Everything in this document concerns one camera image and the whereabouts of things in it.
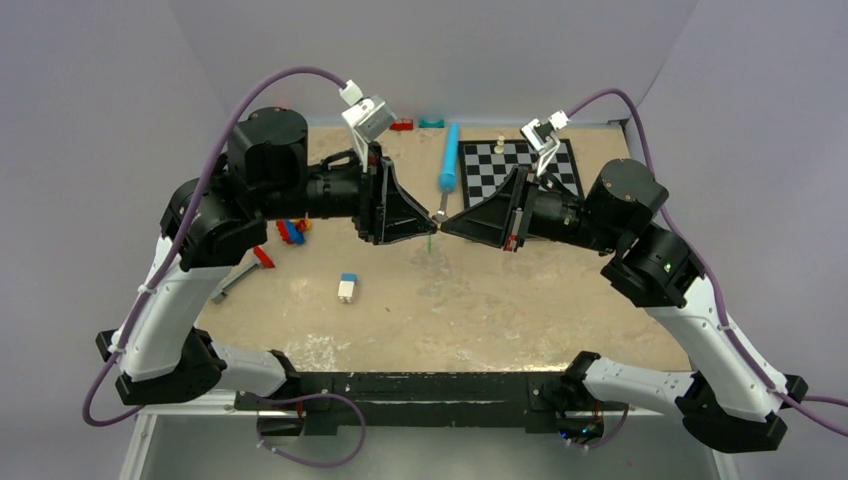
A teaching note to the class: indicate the aluminium frame rail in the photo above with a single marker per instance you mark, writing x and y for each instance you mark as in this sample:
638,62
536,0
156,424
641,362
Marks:
216,403

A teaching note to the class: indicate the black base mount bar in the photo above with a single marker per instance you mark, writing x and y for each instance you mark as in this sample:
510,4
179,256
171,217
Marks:
320,403

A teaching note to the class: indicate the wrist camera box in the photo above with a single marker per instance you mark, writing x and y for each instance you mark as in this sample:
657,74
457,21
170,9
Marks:
367,117
543,138

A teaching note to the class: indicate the white blue toy brick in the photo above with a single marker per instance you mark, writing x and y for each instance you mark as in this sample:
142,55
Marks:
347,286

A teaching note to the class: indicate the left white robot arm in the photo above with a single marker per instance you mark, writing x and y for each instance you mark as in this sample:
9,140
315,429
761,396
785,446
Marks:
263,175

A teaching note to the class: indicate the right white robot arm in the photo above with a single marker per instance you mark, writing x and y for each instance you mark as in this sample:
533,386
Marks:
732,398

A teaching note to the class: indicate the colourful toy brick stack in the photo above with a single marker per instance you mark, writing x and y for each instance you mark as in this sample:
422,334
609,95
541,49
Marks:
292,231

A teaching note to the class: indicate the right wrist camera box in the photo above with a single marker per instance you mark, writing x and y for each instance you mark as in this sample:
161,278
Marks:
543,138

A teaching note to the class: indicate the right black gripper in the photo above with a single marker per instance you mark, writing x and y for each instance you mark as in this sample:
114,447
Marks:
496,220

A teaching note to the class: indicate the white chess pawn far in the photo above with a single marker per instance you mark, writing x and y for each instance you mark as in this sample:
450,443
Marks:
499,146

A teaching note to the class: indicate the blue cylinder tool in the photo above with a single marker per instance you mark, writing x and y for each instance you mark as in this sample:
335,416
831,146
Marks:
447,180

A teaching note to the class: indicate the red grey toy hammer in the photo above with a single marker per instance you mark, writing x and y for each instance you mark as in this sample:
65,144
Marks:
258,260

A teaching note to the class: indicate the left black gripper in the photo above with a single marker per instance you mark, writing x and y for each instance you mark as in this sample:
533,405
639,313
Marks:
388,212

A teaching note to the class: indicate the teal toy piece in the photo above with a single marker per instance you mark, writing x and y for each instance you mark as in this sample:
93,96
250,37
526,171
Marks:
431,122

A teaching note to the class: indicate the red toy brick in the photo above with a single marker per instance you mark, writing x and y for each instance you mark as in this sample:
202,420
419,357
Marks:
402,124

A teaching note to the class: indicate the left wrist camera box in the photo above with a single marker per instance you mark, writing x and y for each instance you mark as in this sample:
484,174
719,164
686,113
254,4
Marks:
367,117

